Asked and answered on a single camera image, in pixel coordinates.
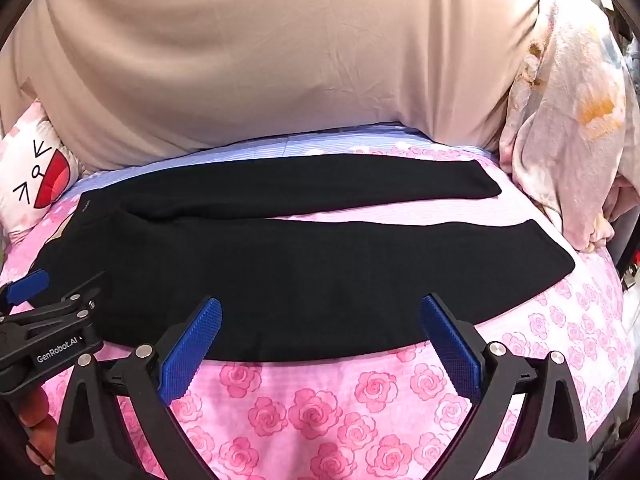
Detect black pants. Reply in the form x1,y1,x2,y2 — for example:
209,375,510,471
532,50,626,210
37,152,576,364

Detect pink rose print bedsheet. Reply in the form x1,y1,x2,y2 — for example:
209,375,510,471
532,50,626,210
0,125,627,480

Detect cat face pillow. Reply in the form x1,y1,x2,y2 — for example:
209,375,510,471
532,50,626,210
0,100,84,244

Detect person's left hand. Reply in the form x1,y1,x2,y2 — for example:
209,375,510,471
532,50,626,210
17,386,59,477

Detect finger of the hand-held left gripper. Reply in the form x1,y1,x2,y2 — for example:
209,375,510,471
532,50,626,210
0,272,107,333
0,269,51,318

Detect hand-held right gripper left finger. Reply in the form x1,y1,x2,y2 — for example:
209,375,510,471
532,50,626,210
55,296,223,480

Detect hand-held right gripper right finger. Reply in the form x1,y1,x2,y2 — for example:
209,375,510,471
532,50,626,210
419,294,591,480

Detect pale floral blanket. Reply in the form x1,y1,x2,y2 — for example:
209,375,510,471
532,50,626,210
499,0,637,254

